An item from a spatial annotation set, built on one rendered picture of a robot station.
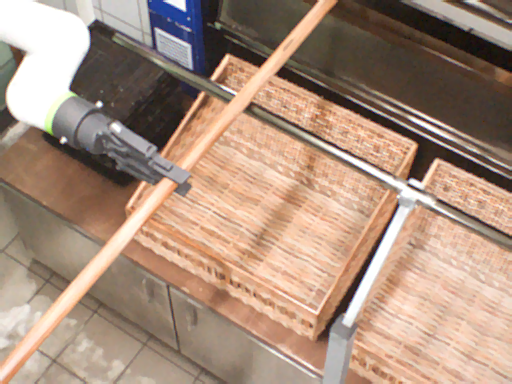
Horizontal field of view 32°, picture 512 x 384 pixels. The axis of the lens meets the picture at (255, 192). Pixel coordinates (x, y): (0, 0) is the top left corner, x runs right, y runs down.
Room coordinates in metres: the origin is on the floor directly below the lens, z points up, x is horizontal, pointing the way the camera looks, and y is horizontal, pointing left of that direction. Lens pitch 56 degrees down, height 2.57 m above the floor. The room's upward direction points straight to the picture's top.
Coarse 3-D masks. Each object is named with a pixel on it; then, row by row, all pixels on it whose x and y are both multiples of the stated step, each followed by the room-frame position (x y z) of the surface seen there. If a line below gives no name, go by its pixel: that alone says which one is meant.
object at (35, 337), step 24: (336, 0) 1.41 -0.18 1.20; (312, 24) 1.33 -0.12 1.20; (288, 48) 1.26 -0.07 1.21; (264, 72) 1.19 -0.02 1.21; (240, 96) 1.13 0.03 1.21; (216, 120) 1.07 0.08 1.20; (192, 168) 0.97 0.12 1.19; (168, 192) 0.91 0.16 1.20; (144, 216) 0.86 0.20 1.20; (120, 240) 0.80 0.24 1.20; (96, 264) 0.76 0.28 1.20; (72, 288) 0.71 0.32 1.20; (48, 312) 0.66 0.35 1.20; (48, 336) 0.63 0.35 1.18; (24, 360) 0.58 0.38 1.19
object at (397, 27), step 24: (360, 0) 1.42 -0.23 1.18; (384, 0) 1.42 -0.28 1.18; (384, 24) 1.38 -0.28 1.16; (408, 24) 1.35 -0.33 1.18; (432, 24) 1.35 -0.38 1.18; (432, 48) 1.31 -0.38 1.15; (456, 48) 1.28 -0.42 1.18; (480, 48) 1.28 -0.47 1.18; (504, 48) 1.28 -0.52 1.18; (480, 72) 1.25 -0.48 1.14; (504, 72) 1.22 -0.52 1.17
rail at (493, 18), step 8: (440, 0) 1.17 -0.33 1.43; (448, 0) 1.16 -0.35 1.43; (456, 0) 1.16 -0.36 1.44; (464, 0) 1.15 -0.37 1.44; (472, 0) 1.15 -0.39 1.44; (464, 8) 1.15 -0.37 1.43; (472, 8) 1.14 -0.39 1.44; (480, 8) 1.13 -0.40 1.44; (488, 8) 1.13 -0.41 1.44; (480, 16) 1.13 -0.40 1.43; (488, 16) 1.12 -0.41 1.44; (496, 16) 1.12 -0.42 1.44; (504, 16) 1.11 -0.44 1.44; (496, 24) 1.11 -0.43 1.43; (504, 24) 1.10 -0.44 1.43
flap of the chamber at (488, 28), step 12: (420, 0) 1.19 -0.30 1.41; (432, 0) 1.18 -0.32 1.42; (480, 0) 1.18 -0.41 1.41; (492, 0) 1.19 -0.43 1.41; (504, 0) 1.19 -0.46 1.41; (444, 12) 1.16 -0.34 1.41; (456, 12) 1.15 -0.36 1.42; (504, 12) 1.15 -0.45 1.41; (468, 24) 1.13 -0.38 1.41; (480, 24) 1.12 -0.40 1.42; (492, 24) 1.11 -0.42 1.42; (492, 36) 1.10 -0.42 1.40; (504, 36) 1.10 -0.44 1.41
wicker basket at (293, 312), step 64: (192, 128) 1.41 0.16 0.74; (256, 128) 1.46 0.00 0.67; (320, 128) 1.39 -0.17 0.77; (384, 128) 1.32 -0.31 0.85; (192, 192) 1.31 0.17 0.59; (256, 192) 1.31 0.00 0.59; (320, 192) 1.31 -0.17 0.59; (384, 192) 1.25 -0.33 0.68; (192, 256) 1.12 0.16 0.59; (256, 256) 1.12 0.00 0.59; (320, 256) 1.12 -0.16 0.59; (320, 320) 0.90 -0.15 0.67
